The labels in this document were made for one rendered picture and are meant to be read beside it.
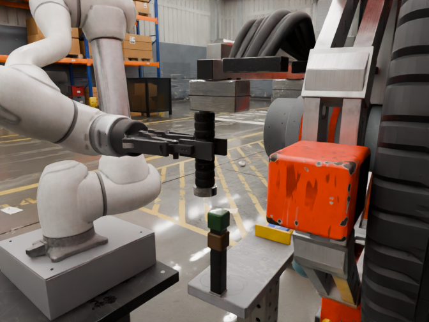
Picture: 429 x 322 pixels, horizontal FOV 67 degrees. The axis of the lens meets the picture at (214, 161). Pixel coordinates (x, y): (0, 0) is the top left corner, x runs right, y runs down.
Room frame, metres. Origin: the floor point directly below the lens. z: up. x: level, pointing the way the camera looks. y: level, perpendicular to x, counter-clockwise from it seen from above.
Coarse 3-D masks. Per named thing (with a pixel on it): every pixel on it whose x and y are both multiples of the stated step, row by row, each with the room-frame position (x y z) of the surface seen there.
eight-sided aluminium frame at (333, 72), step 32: (352, 0) 0.45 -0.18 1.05; (384, 0) 0.40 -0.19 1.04; (320, 32) 0.40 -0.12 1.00; (320, 64) 0.36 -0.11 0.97; (352, 64) 0.34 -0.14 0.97; (320, 96) 0.36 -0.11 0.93; (352, 96) 0.34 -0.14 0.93; (320, 128) 0.37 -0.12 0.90; (352, 128) 0.34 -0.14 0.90; (320, 256) 0.35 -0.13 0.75; (352, 256) 0.36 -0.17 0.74; (320, 288) 0.45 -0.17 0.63; (352, 288) 0.41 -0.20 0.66
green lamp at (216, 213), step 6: (216, 210) 0.70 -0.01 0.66; (222, 210) 0.70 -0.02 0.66; (228, 210) 0.70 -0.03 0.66; (210, 216) 0.68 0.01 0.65; (216, 216) 0.67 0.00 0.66; (222, 216) 0.67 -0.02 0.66; (228, 216) 0.69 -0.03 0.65; (210, 222) 0.68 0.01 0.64; (216, 222) 0.67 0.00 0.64; (222, 222) 0.67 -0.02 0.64; (228, 222) 0.69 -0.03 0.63; (210, 228) 0.68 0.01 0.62; (216, 228) 0.67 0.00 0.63; (222, 228) 0.67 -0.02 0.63
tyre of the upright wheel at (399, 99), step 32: (416, 0) 0.30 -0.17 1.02; (416, 32) 0.29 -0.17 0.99; (416, 64) 0.28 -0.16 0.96; (384, 96) 0.29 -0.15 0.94; (416, 96) 0.27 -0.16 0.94; (384, 128) 0.28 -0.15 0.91; (416, 128) 0.26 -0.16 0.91; (384, 160) 0.27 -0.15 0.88; (416, 160) 0.26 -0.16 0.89; (384, 192) 0.27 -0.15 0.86; (416, 192) 0.25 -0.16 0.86; (384, 224) 0.26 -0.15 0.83; (416, 224) 0.25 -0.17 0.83; (384, 256) 0.26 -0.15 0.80; (416, 256) 0.25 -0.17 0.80; (384, 288) 0.27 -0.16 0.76; (416, 288) 0.25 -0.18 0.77; (384, 320) 0.28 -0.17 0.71; (416, 320) 0.27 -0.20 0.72
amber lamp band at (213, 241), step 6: (210, 234) 0.68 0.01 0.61; (216, 234) 0.68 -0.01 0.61; (222, 234) 0.68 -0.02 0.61; (228, 234) 0.69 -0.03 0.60; (210, 240) 0.68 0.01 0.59; (216, 240) 0.67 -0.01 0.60; (222, 240) 0.67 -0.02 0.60; (228, 240) 0.69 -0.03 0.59; (210, 246) 0.68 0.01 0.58; (216, 246) 0.67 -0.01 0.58; (222, 246) 0.67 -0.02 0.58; (228, 246) 0.69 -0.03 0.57
